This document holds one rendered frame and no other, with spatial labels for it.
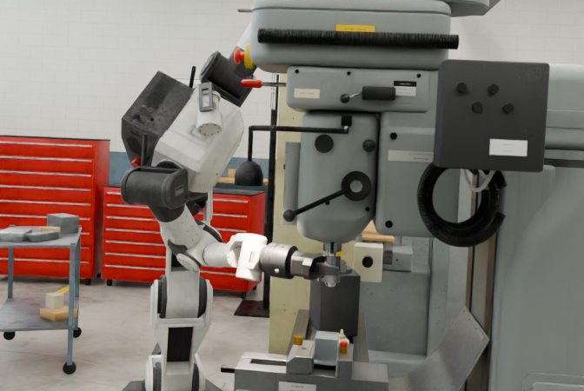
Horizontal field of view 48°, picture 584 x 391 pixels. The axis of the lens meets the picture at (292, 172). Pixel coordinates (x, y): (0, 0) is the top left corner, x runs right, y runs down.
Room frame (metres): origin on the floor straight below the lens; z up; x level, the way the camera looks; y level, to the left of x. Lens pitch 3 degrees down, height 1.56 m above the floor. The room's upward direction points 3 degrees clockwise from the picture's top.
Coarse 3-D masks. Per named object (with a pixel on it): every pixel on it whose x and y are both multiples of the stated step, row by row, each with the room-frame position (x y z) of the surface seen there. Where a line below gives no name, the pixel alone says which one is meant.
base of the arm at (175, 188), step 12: (144, 168) 1.80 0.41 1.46; (156, 168) 1.80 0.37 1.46; (168, 168) 1.80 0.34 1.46; (168, 180) 1.71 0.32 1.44; (180, 180) 1.75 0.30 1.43; (168, 192) 1.69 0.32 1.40; (180, 192) 1.75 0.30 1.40; (132, 204) 1.77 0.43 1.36; (168, 204) 1.71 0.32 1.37; (180, 204) 1.76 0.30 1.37
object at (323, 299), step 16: (352, 272) 2.01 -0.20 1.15; (320, 288) 1.97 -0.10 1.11; (336, 288) 1.96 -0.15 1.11; (352, 288) 1.96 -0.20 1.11; (320, 304) 1.96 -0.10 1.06; (336, 304) 1.96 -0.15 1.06; (352, 304) 1.97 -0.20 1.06; (320, 320) 1.95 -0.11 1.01; (336, 320) 1.96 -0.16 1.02; (352, 320) 1.97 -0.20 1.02
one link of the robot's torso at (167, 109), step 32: (160, 96) 1.87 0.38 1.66; (192, 96) 1.89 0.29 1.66; (224, 96) 1.95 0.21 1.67; (128, 128) 1.83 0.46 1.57; (160, 128) 1.81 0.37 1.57; (192, 128) 1.84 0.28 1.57; (224, 128) 1.86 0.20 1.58; (160, 160) 1.82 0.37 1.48; (192, 160) 1.79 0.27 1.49; (224, 160) 1.86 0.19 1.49; (192, 192) 1.93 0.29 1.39
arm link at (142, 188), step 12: (132, 180) 1.74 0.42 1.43; (144, 180) 1.73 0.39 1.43; (156, 180) 1.72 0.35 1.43; (132, 192) 1.73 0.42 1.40; (144, 192) 1.72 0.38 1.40; (156, 192) 1.71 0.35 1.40; (144, 204) 1.75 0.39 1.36; (156, 204) 1.73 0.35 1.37; (156, 216) 1.78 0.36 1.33; (168, 216) 1.77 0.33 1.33
